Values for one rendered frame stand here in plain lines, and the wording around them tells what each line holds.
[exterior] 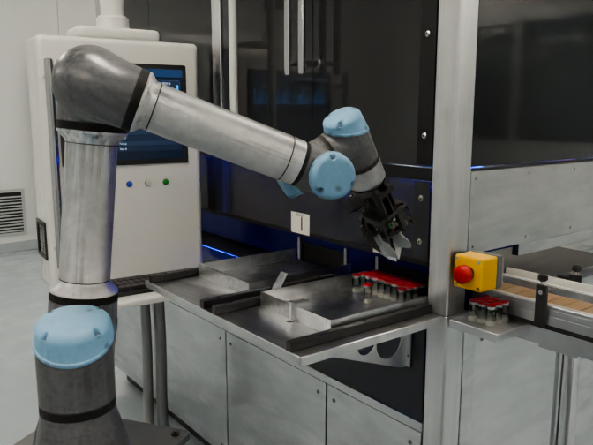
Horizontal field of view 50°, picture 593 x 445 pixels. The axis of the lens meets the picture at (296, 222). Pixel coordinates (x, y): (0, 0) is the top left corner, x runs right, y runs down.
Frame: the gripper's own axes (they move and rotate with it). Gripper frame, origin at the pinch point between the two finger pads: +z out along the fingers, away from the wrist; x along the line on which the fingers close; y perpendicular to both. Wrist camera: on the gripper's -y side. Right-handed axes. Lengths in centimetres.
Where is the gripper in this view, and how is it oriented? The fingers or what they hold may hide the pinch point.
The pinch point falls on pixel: (393, 254)
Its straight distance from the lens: 136.8
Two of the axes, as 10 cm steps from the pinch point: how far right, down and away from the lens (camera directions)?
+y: 5.2, 2.9, -8.0
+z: 3.9, 7.6, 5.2
